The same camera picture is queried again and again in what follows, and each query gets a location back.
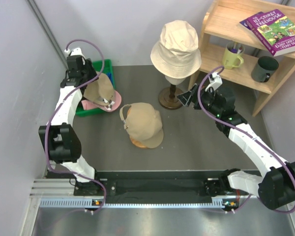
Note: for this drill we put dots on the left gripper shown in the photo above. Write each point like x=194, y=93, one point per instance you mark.
x=88, y=66

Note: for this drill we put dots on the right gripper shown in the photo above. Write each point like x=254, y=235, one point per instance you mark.
x=185, y=98

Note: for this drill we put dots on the cream bucket hat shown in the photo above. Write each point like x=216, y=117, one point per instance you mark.
x=176, y=54

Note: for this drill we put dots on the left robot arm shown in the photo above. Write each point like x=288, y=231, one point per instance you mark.
x=59, y=140

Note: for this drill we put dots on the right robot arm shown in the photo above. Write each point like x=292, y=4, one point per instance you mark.
x=275, y=186

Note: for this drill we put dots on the cream mannequin head stand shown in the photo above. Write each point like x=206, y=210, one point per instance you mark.
x=168, y=96

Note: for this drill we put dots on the blue item in bin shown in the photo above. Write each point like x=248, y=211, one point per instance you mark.
x=111, y=77

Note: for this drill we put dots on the pink white baseball cap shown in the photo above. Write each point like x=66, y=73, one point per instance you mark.
x=87, y=105

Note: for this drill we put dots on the light green mug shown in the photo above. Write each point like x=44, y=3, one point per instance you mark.
x=231, y=60

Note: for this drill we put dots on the wooden mushroom hat stand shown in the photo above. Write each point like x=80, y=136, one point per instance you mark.
x=137, y=143

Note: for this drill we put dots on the pens in mug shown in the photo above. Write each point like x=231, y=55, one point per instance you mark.
x=236, y=48

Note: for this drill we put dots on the dark grey mug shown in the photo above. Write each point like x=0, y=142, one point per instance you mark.
x=264, y=69

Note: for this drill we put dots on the purple treehouse book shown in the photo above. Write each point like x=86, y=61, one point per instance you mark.
x=275, y=31

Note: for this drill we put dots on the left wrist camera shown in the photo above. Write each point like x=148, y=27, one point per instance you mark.
x=74, y=52

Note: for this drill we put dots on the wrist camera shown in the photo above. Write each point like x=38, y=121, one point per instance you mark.
x=74, y=52
x=215, y=81

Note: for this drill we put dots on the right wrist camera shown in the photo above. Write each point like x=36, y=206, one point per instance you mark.
x=215, y=81

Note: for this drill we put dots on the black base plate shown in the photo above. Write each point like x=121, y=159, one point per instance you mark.
x=152, y=187

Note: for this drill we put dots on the aluminium rail frame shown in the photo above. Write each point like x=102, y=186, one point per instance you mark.
x=55, y=211

